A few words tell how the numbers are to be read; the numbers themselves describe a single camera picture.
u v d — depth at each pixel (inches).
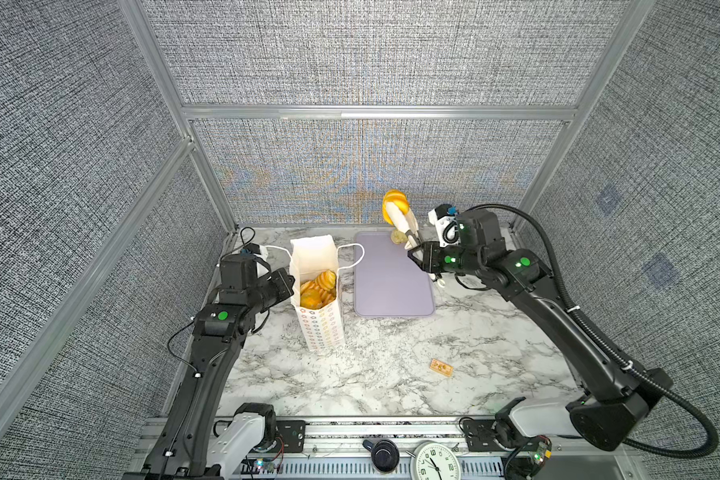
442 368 32.9
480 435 28.9
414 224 28.2
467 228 20.6
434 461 26.5
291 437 28.8
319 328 29.5
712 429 14.4
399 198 28.4
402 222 27.6
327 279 35.1
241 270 20.6
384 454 27.6
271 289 24.9
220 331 18.9
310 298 30.2
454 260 22.9
